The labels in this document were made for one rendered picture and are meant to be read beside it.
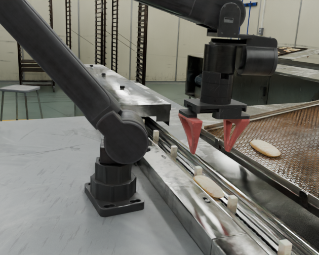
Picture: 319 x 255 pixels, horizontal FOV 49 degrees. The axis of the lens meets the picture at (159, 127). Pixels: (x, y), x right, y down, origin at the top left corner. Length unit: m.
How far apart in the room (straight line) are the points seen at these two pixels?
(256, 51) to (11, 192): 0.54
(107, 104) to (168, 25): 7.50
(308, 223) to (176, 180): 0.25
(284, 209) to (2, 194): 0.55
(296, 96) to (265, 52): 2.97
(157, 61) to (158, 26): 0.77
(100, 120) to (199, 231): 0.24
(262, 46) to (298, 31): 5.60
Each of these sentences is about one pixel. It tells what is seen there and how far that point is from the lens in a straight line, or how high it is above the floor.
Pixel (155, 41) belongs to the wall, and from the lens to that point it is 7.99.
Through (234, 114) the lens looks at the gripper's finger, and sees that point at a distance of 0.65.
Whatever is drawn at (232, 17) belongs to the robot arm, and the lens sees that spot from 0.61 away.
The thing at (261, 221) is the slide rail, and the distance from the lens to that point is 0.61.
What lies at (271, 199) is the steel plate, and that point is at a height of 0.82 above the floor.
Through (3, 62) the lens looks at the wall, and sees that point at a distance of 7.63.
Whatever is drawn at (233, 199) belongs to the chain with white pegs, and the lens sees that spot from 0.62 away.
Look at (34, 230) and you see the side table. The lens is 0.62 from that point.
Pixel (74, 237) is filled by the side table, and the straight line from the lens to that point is 0.59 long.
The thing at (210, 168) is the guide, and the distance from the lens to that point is 0.76.
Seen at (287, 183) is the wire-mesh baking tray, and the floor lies 0.89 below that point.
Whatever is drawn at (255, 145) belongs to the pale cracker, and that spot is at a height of 0.90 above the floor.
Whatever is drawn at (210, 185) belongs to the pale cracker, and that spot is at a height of 0.86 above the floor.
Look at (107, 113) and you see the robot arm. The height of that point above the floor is 1.00.
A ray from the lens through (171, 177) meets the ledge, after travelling 0.70.
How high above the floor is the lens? 1.14
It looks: 15 degrees down
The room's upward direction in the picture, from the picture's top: 3 degrees clockwise
